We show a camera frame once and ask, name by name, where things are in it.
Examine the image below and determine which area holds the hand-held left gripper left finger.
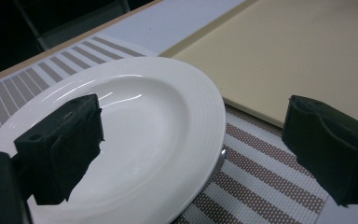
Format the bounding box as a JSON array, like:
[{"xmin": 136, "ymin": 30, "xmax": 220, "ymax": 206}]
[{"xmin": 12, "ymin": 93, "xmax": 104, "ymax": 205}]

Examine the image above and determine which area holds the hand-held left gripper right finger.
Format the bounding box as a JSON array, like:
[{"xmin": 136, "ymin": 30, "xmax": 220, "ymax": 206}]
[{"xmin": 282, "ymin": 95, "xmax": 358, "ymax": 207}]

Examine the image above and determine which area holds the beige plastic tray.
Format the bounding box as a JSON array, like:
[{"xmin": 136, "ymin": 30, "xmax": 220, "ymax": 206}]
[{"xmin": 159, "ymin": 0, "xmax": 358, "ymax": 130}]

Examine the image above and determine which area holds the striped woven placemat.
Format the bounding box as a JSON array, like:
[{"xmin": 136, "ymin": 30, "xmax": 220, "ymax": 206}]
[{"xmin": 0, "ymin": 35, "xmax": 329, "ymax": 224}]

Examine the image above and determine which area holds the white round plate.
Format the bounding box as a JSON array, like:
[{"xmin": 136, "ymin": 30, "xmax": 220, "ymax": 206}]
[{"xmin": 0, "ymin": 56, "xmax": 227, "ymax": 224}]

